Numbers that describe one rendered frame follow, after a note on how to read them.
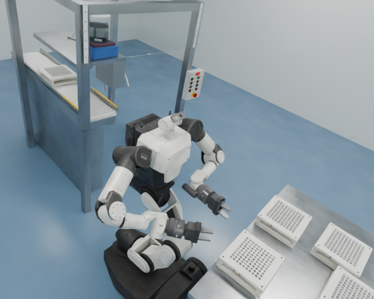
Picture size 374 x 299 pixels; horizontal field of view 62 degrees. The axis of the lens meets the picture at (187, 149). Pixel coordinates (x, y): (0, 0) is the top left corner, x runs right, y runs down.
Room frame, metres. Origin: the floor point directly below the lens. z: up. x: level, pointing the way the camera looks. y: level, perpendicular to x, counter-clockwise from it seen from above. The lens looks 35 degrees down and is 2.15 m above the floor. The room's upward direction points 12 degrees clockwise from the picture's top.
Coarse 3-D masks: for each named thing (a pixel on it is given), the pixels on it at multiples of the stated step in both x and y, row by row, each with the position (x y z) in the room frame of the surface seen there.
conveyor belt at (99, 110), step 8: (24, 56) 2.72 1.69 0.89; (32, 56) 2.75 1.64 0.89; (40, 56) 2.79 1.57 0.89; (32, 64) 2.59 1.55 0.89; (40, 64) 2.63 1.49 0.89; (48, 64) 2.66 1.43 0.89; (56, 88) 2.24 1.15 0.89; (64, 88) 2.27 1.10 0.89; (72, 88) 2.30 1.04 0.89; (72, 96) 2.17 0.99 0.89; (96, 96) 2.26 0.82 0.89; (96, 104) 2.13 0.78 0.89; (104, 104) 2.15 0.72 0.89; (96, 112) 2.01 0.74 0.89; (104, 112) 2.04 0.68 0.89; (112, 112) 2.07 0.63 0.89; (96, 120) 1.95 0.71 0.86
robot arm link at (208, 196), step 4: (208, 188) 1.27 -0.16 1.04; (204, 192) 1.24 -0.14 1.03; (208, 192) 1.24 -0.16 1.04; (212, 192) 1.25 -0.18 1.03; (200, 196) 1.23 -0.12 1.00; (204, 196) 1.22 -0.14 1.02; (208, 196) 1.22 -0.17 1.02; (212, 196) 1.21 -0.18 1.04; (216, 196) 1.21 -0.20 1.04; (220, 196) 1.20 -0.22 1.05; (200, 200) 1.23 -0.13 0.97; (204, 200) 1.21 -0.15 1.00; (208, 200) 1.21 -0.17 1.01; (212, 200) 1.20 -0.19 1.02; (216, 200) 1.18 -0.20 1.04; (220, 200) 1.18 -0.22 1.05; (224, 200) 1.21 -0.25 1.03; (208, 204) 1.21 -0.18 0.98; (212, 204) 1.19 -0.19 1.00; (216, 204) 1.18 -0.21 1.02; (212, 208) 1.19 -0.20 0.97; (216, 208) 1.17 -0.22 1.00; (220, 208) 1.20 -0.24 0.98; (216, 212) 1.17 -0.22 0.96
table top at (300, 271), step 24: (288, 192) 1.61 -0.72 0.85; (312, 216) 1.43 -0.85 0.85; (336, 216) 1.48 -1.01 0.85; (264, 240) 1.16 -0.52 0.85; (312, 240) 1.23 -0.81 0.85; (360, 240) 1.32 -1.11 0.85; (288, 264) 1.04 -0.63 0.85; (312, 264) 1.07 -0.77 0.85; (192, 288) 0.79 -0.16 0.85; (216, 288) 0.82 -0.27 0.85; (240, 288) 0.85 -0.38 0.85; (288, 288) 0.90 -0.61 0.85; (312, 288) 0.93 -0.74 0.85
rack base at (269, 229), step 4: (256, 224) 1.26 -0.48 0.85; (260, 224) 1.25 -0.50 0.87; (264, 224) 1.25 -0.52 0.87; (264, 228) 1.23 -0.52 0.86; (268, 228) 1.23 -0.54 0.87; (272, 228) 1.23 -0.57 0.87; (268, 232) 1.22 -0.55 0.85; (272, 232) 1.21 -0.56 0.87; (276, 232) 1.21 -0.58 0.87; (276, 236) 1.19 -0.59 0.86; (280, 236) 1.19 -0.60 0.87; (284, 236) 1.20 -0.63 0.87; (280, 240) 1.18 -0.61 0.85; (284, 240) 1.17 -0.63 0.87; (288, 240) 1.17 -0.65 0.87; (288, 244) 1.16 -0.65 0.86; (292, 248) 1.14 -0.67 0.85
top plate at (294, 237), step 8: (272, 200) 1.42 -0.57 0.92; (280, 200) 1.43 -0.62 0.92; (264, 208) 1.33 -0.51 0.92; (296, 208) 1.39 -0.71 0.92; (264, 216) 1.27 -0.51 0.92; (272, 216) 1.29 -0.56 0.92; (272, 224) 1.22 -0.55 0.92; (304, 224) 1.27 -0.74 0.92; (280, 232) 1.19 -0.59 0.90; (288, 232) 1.19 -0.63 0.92; (296, 232) 1.20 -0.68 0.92; (296, 240) 1.14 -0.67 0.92
